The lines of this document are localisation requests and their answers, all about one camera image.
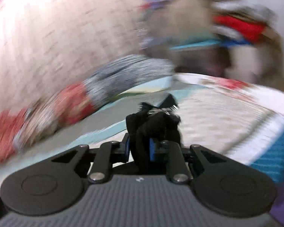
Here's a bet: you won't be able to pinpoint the floral beige curtain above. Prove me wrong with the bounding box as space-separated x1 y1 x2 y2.
0 0 145 112

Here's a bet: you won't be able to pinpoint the pile of colourful clothes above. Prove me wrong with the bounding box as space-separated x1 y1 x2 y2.
211 1 275 44

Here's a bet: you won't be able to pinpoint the red and blue patchwork quilt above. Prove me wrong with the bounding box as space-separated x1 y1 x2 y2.
0 54 174 163

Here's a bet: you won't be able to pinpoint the black pants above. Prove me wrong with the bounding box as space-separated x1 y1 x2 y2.
126 94 181 162

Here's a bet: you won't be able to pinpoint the patterned bed sheet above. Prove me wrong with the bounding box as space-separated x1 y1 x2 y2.
0 75 284 185

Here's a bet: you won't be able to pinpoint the white floral blanket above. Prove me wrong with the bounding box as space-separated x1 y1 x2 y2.
174 73 284 115

